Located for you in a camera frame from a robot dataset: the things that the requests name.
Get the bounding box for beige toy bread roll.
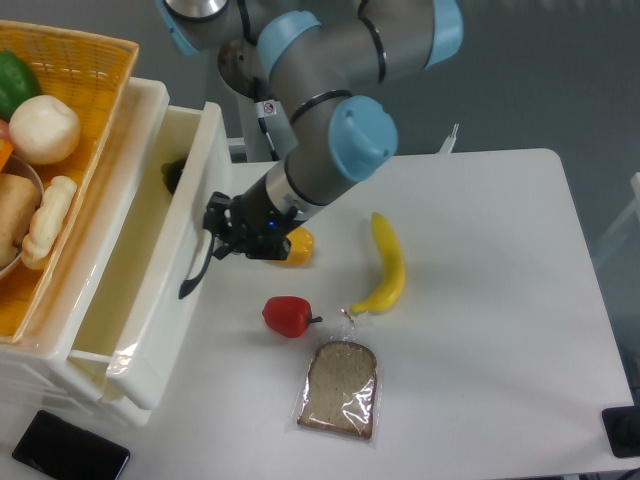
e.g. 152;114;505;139
21;176;77;270

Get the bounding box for black object at edge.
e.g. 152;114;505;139
601;406;639;458

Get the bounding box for bagged bread slice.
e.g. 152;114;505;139
285;309;384;446

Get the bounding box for white round bun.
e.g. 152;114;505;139
9;95;81;165

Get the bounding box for orange wicker basket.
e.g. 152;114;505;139
1;20;139;343

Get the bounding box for metal bowl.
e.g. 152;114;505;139
1;155;44;279

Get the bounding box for yellow toy banana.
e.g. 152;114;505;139
350;212;406;315

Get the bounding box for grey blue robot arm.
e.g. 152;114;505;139
157;1;464;260

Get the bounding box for white drawer cabinet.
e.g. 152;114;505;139
1;78;169;420

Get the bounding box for red toy bell pepper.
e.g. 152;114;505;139
262;296;323;339

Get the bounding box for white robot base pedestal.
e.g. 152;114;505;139
217;39;461;164

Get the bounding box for brown toy potato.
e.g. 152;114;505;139
0;173;40;269

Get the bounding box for white drawer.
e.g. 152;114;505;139
79;103;231;423

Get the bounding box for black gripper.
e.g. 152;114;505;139
202;177;297;260

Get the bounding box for dark toy eggplant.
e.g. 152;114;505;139
161;157;187;195

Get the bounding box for yellow toy bell pepper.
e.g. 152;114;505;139
269;226;315;267

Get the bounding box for black smartphone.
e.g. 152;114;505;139
12;410;131;480

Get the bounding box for green toy pepper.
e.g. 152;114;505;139
1;50;42;122

